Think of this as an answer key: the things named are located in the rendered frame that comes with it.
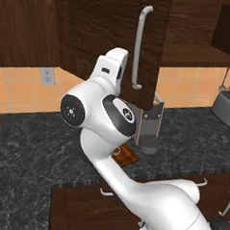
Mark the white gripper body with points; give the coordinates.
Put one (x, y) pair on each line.
(118, 55)

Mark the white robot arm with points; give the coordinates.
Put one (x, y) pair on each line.
(116, 181)

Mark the dark wood cabinet door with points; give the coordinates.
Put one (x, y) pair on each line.
(99, 32)
(26, 24)

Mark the brown wooden tray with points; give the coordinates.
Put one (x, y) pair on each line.
(128, 156)

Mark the silver coffee machine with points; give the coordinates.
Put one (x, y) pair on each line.
(149, 122)

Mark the dark wood open shelf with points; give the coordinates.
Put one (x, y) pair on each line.
(197, 56)

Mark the silver toaster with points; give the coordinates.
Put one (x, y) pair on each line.
(226, 109)

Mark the dark wood drawer front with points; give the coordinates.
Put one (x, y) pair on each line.
(85, 211)
(217, 184)

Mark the grey wall outlet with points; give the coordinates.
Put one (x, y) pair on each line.
(47, 76)

